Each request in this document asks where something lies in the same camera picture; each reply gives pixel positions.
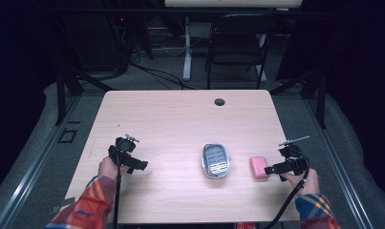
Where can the red packet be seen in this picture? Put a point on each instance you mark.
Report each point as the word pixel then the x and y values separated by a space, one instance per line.
pixel 245 226

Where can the grey tape piece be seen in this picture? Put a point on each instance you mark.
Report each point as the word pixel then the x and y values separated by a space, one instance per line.
pixel 63 205

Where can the white desk leg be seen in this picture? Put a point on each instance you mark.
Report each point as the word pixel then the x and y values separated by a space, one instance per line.
pixel 187 54

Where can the pink soap bar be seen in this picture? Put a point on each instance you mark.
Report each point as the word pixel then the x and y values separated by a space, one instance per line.
pixel 259 167

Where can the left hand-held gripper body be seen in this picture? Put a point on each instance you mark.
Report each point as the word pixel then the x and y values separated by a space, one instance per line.
pixel 124 147

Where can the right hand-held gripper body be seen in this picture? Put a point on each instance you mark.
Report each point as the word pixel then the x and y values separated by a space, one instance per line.
pixel 293 156

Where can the aluminium floor rail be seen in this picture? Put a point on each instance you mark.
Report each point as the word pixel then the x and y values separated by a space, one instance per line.
pixel 343 171
pixel 31 178

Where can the black folding chair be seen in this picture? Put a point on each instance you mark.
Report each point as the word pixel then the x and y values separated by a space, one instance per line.
pixel 238 47

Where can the person's right hand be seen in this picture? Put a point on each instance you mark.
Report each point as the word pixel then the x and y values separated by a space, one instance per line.
pixel 304 186

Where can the black metal stand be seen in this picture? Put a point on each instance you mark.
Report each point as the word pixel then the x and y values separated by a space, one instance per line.
pixel 61 95
pixel 320 101

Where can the person's left hand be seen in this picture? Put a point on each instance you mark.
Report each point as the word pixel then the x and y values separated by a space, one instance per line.
pixel 109 168

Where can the metal soap dish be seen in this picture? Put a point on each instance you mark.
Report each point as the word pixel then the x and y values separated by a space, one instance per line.
pixel 215 160

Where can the dark computer tower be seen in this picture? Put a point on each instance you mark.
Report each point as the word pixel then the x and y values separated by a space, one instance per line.
pixel 94 41

